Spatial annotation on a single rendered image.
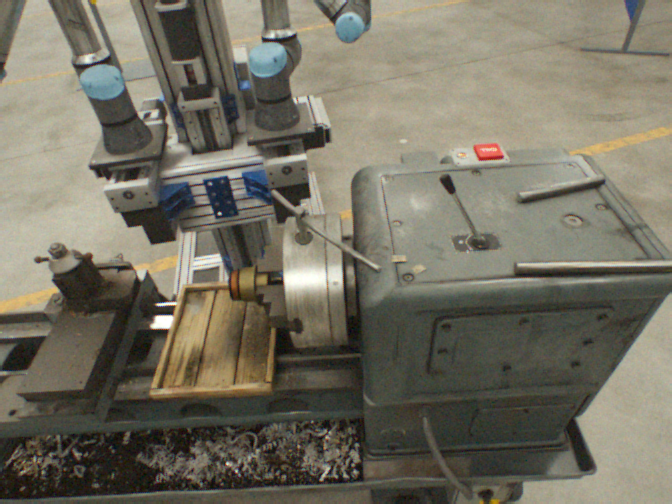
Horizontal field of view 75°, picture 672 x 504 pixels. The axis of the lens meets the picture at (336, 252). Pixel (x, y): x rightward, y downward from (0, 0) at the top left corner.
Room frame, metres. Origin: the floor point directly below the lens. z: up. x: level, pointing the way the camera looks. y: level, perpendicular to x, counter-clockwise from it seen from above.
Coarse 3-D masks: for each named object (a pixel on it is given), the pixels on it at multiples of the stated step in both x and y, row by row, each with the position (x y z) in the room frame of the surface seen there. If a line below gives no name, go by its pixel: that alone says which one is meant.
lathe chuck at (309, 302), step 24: (312, 216) 0.79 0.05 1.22; (288, 240) 0.70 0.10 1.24; (312, 240) 0.69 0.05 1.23; (288, 264) 0.64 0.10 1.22; (312, 264) 0.64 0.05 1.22; (288, 288) 0.60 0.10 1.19; (312, 288) 0.60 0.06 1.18; (288, 312) 0.58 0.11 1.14; (312, 312) 0.57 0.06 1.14; (312, 336) 0.56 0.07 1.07
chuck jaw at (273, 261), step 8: (272, 232) 0.78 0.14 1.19; (280, 232) 0.78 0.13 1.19; (272, 240) 0.77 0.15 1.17; (280, 240) 0.77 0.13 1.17; (264, 248) 0.76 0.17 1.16; (272, 248) 0.76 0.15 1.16; (280, 248) 0.76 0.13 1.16; (272, 256) 0.75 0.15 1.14; (280, 256) 0.75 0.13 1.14; (264, 264) 0.74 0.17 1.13; (272, 264) 0.74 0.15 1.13; (280, 264) 0.73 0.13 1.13
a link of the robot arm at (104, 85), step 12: (84, 72) 1.35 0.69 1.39; (96, 72) 1.34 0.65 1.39; (108, 72) 1.34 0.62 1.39; (120, 72) 1.36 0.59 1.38; (84, 84) 1.29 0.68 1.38; (96, 84) 1.28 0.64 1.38; (108, 84) 1.29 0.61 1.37; (120, 84) 1.32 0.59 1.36; (96, 96) 1.28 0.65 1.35; (108, 96) 1.28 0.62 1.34; (120, 96) 1.30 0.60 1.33; (96, 108) 1.29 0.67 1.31; (108, 108) 1.28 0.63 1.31; (120, 108) 1.29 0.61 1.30; (132, 108) 1.33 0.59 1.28; (108, 120) 1.28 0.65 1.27; (120, 120) 1.28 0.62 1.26
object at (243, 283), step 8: (232, 272) 0.73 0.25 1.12; (240, 272) 0.73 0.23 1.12; (248, 272) 0.72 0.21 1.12; (256, 272) 0.73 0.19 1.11; (264, 272) 0.73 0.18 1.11; (232, 280) 0.71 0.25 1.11; (240, 280) 0.70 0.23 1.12; (248, 280) 0.70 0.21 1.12; (256, 280) 0.71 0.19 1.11; (264, 280) 0.71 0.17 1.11; (232, 288) 0.69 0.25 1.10; (240, 288) 0.69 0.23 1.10; (248, 288) 0.69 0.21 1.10; (256, 288) 0.70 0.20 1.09; (232, 296) 0.69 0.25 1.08; (240, 296) 0.69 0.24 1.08; (248, 296) 0.68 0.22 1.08
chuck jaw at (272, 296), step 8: (264, 288) 0.68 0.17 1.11; (272, 288) 0.68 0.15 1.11; (280, 288) 0.68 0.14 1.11; (256, 296) 0.66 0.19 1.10; (264, 296) 0.65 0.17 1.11; (272, 296) 0.65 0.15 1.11; (280, 296) 0.65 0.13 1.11; (264, 304) 0.63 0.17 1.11; (272, 304) 0.63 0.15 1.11; (280, 304) 0.62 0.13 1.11; (272, 312) 0.60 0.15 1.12; (280, 312) 0.60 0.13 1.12; (272, 320) 0.59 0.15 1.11; (280, 320) 0.59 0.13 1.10; (296, 320) 0.57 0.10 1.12; (296, 328) 0.57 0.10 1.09
